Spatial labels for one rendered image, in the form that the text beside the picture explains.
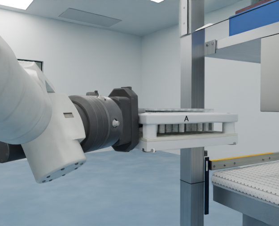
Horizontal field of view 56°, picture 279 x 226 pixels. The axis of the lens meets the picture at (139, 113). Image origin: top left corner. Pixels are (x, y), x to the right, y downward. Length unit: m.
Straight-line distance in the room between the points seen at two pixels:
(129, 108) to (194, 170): 0.50
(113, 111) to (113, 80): 6.02
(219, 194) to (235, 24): 0.57
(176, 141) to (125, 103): 0.13
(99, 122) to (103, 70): 5.95
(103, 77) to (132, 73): 0.83
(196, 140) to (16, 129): 0.40
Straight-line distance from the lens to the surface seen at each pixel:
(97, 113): 0.37
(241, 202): 0.92
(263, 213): 0.88
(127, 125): 0.47
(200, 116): 0.56
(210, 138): 0.58
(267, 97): 0.77
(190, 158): 0.91
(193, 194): 0.94
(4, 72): 0.18
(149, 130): 0.49
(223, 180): 0.92
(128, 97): 0.48
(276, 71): 0.76
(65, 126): 0.34
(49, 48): 5.89
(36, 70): 0.30
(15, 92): 0.20
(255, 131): 4.78
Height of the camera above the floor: 1.06
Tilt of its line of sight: 1 degrees down
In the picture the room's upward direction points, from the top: straight up
